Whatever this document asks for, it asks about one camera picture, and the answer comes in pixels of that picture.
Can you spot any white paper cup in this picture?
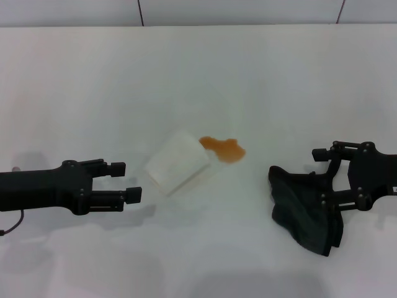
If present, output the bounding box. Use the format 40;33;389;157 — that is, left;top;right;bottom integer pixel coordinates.
145;129;212;198

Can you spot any dark blue rag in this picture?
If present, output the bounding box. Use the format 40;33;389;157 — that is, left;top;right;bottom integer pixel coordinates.
268;155;346;258

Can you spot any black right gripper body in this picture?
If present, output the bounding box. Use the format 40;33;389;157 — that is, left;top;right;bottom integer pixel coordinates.
347;142;397;212

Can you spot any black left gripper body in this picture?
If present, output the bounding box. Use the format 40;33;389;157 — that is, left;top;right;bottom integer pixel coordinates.
0;160;94;217

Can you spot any brown water stain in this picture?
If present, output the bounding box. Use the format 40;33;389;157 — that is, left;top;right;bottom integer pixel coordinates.
198;135;248;165

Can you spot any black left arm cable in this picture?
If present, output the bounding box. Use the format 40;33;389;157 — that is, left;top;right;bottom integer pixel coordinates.
0;210;24;237

